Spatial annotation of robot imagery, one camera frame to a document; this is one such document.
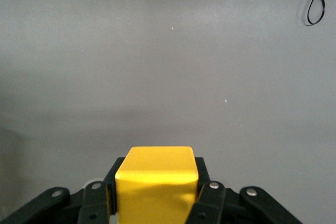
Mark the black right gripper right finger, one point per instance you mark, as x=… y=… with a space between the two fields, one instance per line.
x=215 y=203

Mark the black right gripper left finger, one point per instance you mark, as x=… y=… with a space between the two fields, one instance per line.
x=92 y=203

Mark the yellow wooden block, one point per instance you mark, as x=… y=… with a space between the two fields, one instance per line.
x=157 y=171

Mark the grey table cover sheet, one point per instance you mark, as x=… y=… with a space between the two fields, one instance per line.
x=157 y=64

